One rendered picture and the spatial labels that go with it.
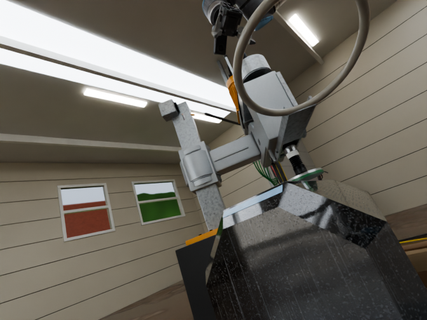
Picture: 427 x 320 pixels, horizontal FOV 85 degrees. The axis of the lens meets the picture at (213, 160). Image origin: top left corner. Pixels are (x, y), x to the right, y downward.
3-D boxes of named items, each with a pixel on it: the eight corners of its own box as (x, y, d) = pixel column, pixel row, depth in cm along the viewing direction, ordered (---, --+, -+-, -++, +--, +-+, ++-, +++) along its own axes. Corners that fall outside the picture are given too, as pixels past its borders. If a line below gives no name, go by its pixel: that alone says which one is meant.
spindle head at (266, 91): (267, 161, 167) (244, 110, 181) (297, 150, 165) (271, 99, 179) (271, 144, 132) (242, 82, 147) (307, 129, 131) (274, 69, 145)
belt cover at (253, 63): (246, 138, 234) (240, 124, 240) (269, 129, 233) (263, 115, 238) (240, 82, 144) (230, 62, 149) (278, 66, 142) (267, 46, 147)
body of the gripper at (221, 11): (223, 9, 78) (215, -1, 86) (217, 36, 83) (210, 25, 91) (244, 13, 80) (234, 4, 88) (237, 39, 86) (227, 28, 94)
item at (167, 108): (157, 120, 225) (154, 107, 229) (171, 123, 239) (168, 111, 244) (171, 108, 214) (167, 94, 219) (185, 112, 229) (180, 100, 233)
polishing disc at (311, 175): (291, 187, 148) (289, 182, 149) (326, 173, 138) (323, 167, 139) (282, 186, 129) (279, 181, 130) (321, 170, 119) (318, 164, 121)
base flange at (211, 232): (183, 247, 193) (182, 241, 195) (218, 235, 232) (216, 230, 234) (229, 229, 168) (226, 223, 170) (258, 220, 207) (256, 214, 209)
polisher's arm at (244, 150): (181, 185, 202) (173, 160, 210) (193, 190, 234) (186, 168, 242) (262, 152, 193) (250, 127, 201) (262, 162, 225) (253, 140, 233)
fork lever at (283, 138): (272, 164, 163) (269, 158, 164) (298, 154, 162) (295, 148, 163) (281, 119, 98) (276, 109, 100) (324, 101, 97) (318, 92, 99)
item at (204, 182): (181, 197, 208) (169, 157, 221) (205, 195, 236) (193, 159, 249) (209, 181, 191) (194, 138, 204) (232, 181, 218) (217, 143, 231)
